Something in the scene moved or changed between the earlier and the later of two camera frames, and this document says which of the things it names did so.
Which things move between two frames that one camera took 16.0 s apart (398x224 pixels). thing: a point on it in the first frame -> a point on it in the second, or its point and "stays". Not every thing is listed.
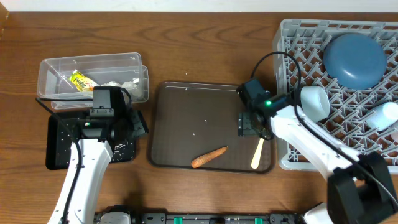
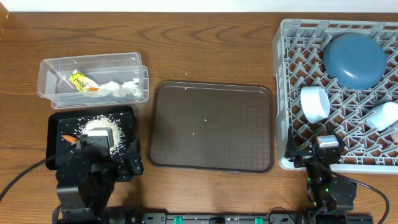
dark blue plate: [356, 61] stays
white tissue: [129, 85] stays
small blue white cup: [383, 116] stays
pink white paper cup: [393, 132] stays
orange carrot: [208, 157] -> [70, 139]
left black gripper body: [130, 127] -> [117, 169]
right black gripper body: [249, 122] -> [304, 155]
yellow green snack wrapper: [81, 82] stays
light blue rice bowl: [315, 102] stays
